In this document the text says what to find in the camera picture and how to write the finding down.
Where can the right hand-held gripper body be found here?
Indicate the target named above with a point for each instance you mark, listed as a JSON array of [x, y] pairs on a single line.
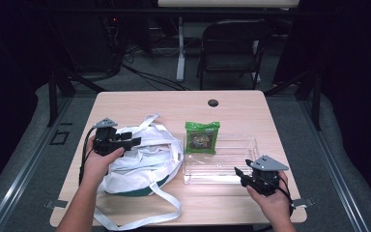
[[264, 179]]

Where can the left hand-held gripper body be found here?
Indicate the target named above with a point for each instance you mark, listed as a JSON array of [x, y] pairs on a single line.
[[106, 141]]

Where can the clear plastic container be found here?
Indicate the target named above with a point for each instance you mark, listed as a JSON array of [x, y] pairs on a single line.
[[219, 167]]

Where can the white tote bag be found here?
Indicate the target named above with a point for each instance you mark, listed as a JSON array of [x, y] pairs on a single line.
[[141, 167]]

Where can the green snack packet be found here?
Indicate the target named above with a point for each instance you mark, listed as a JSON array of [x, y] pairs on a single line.
[[203, 138]]

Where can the person's left hand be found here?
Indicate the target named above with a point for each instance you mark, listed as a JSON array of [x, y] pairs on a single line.
[[98, 167]]

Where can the person's right hand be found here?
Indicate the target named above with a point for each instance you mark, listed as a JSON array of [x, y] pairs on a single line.
[[273, 204]]

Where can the black metal stand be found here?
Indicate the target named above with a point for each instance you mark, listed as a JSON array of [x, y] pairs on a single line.
[[53, 96], [316, 96]]

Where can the dark equipment rack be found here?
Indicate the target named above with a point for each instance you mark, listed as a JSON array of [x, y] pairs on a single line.
[[125, 35]]

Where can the white desk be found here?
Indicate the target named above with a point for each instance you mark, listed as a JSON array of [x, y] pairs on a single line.
[[181, 48]]

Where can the black folding chair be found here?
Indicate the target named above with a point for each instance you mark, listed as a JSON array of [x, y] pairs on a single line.
[[232, 48]]

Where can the grey table bracket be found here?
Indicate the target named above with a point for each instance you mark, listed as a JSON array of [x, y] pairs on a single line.
[[56, 203], [304, 202]]

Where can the aluminium floor rail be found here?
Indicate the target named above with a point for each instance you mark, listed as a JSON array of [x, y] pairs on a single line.
[[25, 167], [335, 174]]

